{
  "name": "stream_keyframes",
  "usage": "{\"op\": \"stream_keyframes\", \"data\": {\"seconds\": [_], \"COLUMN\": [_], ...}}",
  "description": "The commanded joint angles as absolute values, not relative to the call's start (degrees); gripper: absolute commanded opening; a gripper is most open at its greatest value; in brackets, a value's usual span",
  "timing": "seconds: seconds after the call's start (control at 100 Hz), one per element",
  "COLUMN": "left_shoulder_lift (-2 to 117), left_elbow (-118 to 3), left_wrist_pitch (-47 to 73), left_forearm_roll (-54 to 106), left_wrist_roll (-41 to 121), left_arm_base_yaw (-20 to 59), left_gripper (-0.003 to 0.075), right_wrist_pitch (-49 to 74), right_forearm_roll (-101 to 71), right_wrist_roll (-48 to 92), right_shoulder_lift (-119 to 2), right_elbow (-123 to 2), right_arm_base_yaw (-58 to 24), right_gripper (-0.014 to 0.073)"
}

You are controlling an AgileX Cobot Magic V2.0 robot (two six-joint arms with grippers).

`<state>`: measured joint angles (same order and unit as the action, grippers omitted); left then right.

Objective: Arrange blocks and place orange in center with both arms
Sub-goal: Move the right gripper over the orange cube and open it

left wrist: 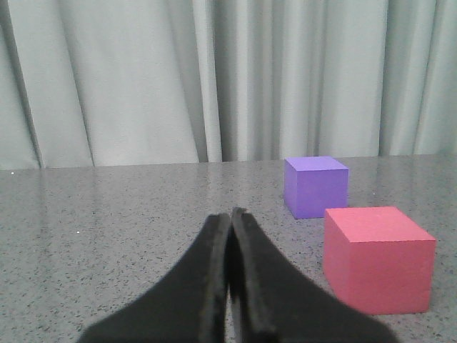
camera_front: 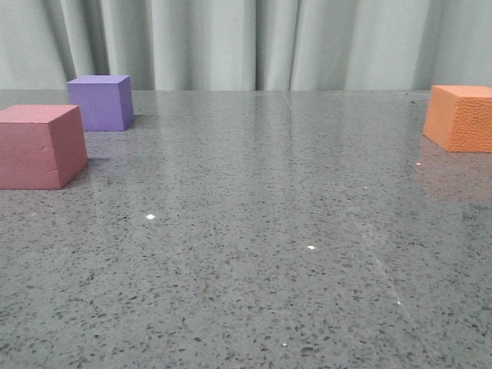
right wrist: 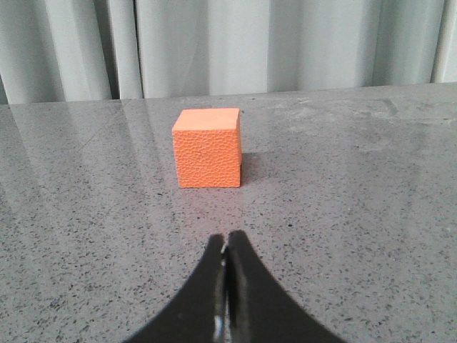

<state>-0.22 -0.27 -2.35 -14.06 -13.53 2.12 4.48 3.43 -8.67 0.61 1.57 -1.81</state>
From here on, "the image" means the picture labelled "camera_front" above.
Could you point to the orange foam cube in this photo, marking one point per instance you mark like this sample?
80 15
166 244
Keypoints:
459 118

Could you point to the pale green curtain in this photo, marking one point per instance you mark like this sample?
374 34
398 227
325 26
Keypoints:
248 45

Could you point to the purple foam cube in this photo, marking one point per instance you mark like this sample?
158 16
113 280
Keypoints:
105 101

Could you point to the pink foam cube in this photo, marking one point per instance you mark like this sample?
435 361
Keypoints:
42 146

